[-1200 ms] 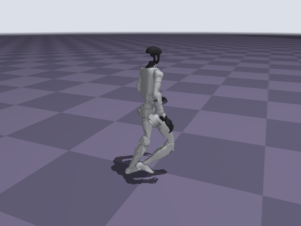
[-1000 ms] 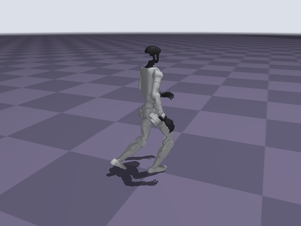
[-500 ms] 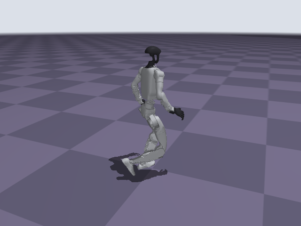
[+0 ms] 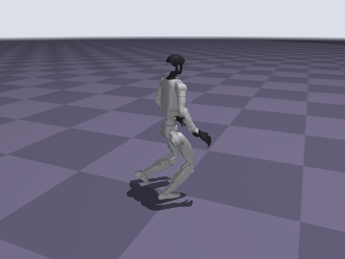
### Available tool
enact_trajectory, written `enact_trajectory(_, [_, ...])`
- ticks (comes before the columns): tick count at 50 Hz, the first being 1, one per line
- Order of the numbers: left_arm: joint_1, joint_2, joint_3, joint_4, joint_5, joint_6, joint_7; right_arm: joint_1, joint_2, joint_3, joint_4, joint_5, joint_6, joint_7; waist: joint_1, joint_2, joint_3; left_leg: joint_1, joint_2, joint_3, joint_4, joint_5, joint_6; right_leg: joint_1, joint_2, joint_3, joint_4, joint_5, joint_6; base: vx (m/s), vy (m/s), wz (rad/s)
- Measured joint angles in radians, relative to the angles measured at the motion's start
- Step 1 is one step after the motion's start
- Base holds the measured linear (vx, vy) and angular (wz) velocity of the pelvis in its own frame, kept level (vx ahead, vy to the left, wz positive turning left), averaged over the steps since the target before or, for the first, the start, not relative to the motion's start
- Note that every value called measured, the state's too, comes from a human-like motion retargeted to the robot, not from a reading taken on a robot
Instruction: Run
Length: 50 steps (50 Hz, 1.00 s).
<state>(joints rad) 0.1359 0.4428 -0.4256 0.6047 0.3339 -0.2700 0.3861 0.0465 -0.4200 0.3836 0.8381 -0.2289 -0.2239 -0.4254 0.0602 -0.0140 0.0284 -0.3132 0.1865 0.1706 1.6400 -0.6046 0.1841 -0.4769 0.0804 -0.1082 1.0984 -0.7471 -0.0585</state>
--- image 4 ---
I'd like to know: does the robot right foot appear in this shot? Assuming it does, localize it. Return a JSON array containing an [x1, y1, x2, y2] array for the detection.
[[158, 192, 181, 200]]

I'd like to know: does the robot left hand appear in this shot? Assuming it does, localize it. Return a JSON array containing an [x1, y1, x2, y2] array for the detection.
[[175, 116, 185, 126]]

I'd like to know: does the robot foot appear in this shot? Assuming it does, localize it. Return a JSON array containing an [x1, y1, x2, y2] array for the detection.
[[158, 192, 181, 200], [134, 170, 150, 184]]

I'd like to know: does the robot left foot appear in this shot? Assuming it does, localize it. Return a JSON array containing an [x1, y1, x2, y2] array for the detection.
[[134, 170, 150, 184]]

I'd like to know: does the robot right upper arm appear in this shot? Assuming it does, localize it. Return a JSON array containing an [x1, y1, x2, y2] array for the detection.
[[175, 82, 187, 118]]

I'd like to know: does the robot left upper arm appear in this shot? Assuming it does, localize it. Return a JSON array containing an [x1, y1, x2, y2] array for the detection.
[[155, 78, 164, 105]]

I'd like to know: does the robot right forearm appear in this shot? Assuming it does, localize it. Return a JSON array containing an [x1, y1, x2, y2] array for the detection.
[[183, 108, 199, 134]]

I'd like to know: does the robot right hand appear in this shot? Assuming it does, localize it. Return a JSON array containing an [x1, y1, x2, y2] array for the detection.
[[192, 130, 211, 147]]

